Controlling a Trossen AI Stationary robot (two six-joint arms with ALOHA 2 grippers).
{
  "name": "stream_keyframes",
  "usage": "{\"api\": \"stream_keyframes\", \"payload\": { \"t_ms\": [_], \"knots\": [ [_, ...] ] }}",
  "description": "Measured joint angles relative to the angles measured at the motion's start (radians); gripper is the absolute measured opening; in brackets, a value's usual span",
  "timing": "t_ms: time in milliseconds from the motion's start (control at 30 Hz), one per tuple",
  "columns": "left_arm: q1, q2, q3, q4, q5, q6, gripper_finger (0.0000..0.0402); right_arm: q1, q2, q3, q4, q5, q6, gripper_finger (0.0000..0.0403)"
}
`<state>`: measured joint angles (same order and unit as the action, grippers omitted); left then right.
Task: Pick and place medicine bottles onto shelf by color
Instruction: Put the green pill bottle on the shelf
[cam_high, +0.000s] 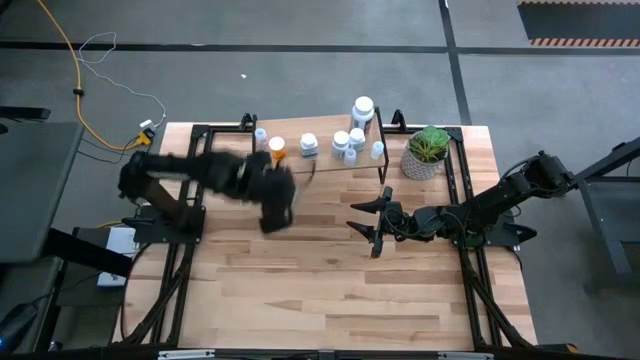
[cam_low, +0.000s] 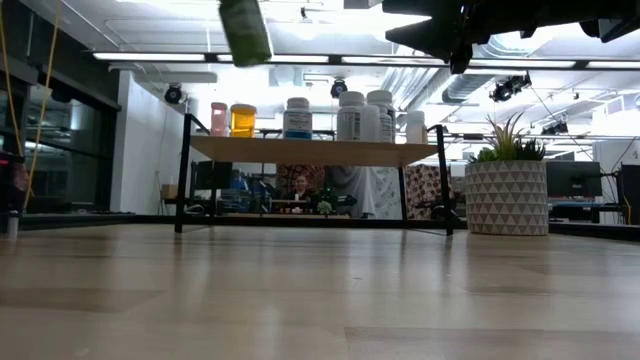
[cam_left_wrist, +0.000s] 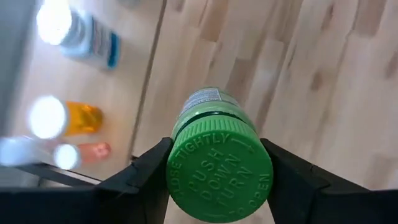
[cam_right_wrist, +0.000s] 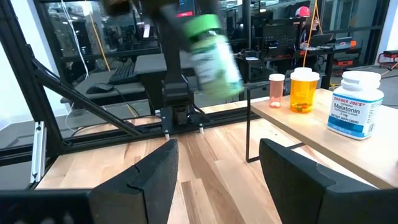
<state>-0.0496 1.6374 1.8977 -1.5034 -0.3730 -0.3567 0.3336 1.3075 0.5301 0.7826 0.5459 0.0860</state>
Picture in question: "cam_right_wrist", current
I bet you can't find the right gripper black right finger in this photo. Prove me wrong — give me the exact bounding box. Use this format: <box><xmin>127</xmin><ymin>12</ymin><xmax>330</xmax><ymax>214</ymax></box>
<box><xmin>259</xmin><ymin>139</ymin><xmax>398</xmax><ymax>224</ymax></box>

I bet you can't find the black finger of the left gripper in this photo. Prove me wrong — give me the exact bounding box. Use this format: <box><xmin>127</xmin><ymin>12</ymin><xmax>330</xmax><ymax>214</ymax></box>
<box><xmin>160</xmin><ymin>4</ymin><xmax>193</xmax><ymax>50</ymax></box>

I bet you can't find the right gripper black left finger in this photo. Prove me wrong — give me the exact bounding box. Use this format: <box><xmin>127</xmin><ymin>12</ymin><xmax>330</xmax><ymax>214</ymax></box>
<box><xmin>0</xmin><ymin>139</ymin><xmax>180</xmax><ymax>224</ymax></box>

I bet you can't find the green-capped medicine bottle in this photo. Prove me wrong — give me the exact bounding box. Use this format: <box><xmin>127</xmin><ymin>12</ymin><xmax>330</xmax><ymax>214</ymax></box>
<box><xmin>182</xmin><ymin>14</ymin><xmax>245</xmax><ymax>101</ymax></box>

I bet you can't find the amber bottle with white cap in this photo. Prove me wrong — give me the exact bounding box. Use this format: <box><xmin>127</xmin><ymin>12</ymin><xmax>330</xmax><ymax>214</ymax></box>
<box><xmin>289</xmin><ymin>67</ymin><xmax>321</xmax><ymax>114</ymax></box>

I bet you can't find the white melatonin bottle blue label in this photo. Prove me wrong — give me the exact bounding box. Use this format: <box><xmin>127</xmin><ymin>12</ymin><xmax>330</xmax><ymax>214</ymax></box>
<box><xmin>326</xmin><ymin>70</ymin><xmax>386</xmax><ymax>141</ymax></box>

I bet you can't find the small clear bottle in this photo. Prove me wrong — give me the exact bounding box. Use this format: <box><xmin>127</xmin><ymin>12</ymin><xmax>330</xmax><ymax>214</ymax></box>
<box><xmin>268</xmin><ymin>73</ymin><xmax>286</xmax><ymax>109</ymax></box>

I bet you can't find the wooden shelf with black legs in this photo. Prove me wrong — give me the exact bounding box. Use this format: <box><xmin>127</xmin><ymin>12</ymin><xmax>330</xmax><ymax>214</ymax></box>
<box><xmin>244</xmin><ymin>88</ymin><xmax>398</xmax><ymax>190</ymax></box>

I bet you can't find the black keyboard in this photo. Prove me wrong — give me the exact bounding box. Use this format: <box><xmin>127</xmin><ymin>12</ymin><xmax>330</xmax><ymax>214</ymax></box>
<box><xmin>108</xmin><ymin>60</ymin><xmax>140</xmax><ymax>86</ymax></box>

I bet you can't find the black computer mouse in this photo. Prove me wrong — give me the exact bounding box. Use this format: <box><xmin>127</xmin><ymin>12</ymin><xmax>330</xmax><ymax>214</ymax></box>
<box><xmin>85</xmin><ymin>82</ymin><xmax>115</xmax><ymax>95</ymax></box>

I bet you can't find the grey desk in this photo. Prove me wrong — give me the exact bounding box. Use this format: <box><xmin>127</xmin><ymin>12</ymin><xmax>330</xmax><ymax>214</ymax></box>
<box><xmin>60</xmin><ymin>52</ymin><xmax>200</xmax><ymax>108</ymax></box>

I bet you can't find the silver aluminium profile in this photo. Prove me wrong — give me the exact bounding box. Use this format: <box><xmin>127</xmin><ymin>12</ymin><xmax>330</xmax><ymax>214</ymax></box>
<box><xmin>30</xmin><ymin>121</ymin><xmax>48</xmax><ymax>184</ymax></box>

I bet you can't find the person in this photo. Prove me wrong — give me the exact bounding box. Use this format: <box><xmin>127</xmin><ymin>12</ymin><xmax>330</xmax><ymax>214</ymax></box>
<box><xmin>294</xmin><ymin>5</ymin><xmax>323</xmax><ymax>47</ymax></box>

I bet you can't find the yellow extension cable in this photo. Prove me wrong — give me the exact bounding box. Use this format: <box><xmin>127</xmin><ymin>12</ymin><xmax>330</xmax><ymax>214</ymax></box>
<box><xmin>302</xmin><ymin>0</ymin><xmax>321</xmax><ymax>68</ymax></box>

